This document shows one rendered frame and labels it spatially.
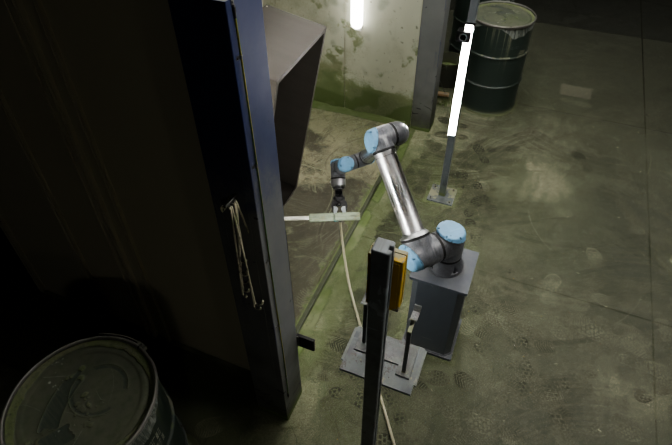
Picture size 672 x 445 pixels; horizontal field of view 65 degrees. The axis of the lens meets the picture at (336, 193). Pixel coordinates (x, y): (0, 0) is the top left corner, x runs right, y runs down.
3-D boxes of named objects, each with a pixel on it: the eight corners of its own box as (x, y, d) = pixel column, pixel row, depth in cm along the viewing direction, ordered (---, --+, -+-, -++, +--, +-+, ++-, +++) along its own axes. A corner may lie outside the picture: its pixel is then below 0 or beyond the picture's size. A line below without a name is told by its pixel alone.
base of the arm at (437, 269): (466, 256, 285) (469, 244, 278) (458, 282, 272) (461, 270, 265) (432, 247, 291) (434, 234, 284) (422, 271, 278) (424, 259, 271)
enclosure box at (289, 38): (204, 226, 319) (205, 54, 235) (250, 168, 361) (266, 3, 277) (255, 249, 315) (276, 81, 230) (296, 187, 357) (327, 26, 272)
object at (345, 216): (358, 215, 338) (360, 211, 316) (359, 223, 337) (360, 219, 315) (283, 218, 338) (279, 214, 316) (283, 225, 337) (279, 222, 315)
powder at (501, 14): (470, 2, 488) (470, 1, 487) (530, 5, 482) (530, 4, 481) (473, 27, 448) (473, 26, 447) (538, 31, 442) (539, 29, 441)
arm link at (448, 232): (468, 256, 272) (474, 232, 261) (441, 268, 266) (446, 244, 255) (450, 237, 282) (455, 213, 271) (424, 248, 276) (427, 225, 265)
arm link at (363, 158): (412, 113, 265) (365, 149, 328) (391, 119, 261) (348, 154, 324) (421, 134, 264) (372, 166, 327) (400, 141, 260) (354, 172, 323)
